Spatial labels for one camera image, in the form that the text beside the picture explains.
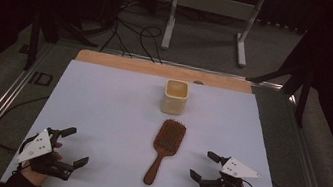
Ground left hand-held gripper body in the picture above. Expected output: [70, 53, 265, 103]
[13, 122, 80, 183]

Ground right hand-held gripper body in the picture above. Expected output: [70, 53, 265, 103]
[198, 152, 263, 187]

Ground brown wooden paddle hairbrush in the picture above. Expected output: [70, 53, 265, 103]
[142, 116, 188, 187]

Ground cream square cup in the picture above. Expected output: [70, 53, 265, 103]
[159, 77, 192, 118]

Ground person's left hand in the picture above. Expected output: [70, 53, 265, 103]
[18, 136, 66, 187]

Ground white table mat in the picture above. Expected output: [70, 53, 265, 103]
[0, 50, 300, 187]

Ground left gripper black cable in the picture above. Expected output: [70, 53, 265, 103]
[15, 130, 40, 175]

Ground black floor cables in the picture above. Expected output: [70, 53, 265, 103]
[99, 12, 170, 65]

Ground grey metal stand frame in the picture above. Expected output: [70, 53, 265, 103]
[158, 0, 267, 71]

